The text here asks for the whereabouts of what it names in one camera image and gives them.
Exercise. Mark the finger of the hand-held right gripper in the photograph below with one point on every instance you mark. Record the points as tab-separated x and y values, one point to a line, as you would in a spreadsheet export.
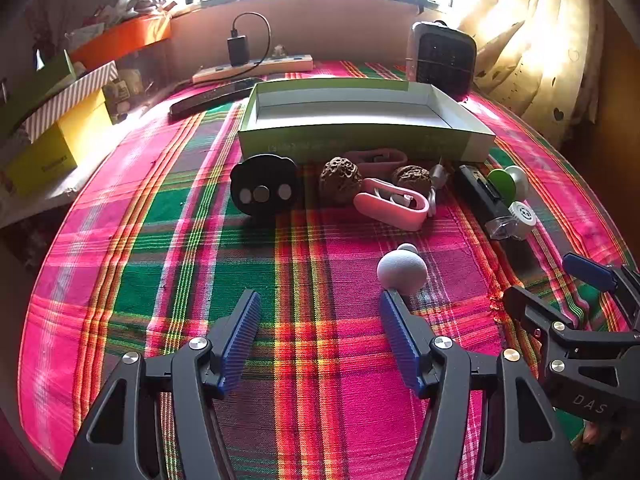
530	305
590	271

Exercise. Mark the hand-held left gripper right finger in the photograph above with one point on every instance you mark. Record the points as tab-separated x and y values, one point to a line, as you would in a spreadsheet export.
400	340

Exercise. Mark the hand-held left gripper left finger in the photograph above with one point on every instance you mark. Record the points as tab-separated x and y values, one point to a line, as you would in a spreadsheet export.
242	340

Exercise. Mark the white round knob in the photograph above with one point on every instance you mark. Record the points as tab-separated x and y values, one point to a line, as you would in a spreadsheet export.
400	270

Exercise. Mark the white round cap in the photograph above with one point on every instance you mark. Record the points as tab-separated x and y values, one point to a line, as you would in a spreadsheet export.
522	215

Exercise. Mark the pink winder with white earphones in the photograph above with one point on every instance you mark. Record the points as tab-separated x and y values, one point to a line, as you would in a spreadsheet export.
395	217

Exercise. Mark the green and white spool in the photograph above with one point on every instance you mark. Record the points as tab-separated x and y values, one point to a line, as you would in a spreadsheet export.
502	185

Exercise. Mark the black clear bottle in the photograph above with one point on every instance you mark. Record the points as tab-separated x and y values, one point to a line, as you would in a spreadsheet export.
475	195

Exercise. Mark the small wrinkled walnut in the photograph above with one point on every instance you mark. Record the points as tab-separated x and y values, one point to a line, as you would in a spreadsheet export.
406	176

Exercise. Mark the black oval magnet holder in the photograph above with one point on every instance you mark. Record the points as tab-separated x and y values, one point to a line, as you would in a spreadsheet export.
265	175

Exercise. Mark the large wrinkled walnut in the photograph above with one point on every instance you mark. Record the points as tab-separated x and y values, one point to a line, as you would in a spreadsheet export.
336	175

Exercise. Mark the green cardboard box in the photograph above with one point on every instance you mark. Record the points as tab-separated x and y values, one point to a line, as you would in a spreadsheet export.
350	142

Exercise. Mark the pink green plaid tablecloth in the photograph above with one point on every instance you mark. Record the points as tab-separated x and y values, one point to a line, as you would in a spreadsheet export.
320	260

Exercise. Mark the cream curtain with hearts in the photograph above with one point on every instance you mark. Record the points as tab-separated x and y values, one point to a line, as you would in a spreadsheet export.
540	35

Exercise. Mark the black flat case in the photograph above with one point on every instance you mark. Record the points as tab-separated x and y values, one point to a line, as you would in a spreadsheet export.
210	99

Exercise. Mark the grey fan heater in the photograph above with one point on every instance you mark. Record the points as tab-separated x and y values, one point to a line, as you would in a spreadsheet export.
442	65

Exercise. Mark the yellow box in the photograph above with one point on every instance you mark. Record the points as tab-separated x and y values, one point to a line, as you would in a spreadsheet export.
60	145

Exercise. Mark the white power strip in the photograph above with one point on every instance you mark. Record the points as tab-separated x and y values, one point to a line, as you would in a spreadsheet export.
280	64

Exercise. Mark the white plug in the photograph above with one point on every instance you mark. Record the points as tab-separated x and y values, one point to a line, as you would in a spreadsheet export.
280	51

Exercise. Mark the striped box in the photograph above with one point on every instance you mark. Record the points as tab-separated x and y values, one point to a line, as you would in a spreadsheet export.
70	95

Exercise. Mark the orange box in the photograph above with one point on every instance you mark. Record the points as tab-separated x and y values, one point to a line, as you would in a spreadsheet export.
125	37

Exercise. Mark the green box lid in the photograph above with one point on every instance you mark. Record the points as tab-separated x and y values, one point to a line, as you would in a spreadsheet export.
35	90

